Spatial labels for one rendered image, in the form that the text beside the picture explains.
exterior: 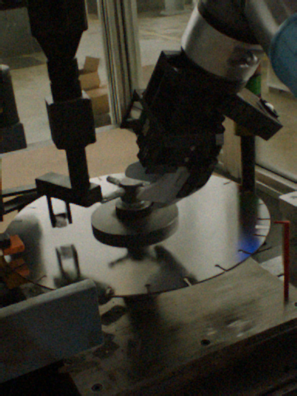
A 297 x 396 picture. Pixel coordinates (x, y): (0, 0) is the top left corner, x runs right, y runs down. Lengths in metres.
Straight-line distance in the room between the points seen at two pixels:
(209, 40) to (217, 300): 0.35
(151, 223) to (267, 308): 0.17
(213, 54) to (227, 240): 0.23
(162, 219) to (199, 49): 0.25
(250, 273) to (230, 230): 0.12
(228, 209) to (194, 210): 0.04
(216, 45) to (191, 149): 0.12
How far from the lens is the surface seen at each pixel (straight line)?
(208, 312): 0.72
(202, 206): 0.75
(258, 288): 0.77
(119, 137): 1.67
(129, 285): 0.60
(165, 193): 0.65
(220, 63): 0.53
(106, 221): 0.71
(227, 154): 1.36
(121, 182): 0.70
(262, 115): 0.62
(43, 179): 0.69
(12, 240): 0.69
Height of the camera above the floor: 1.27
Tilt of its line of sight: 24 degrees down
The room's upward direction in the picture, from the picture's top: 6 degrees counter-clockwise
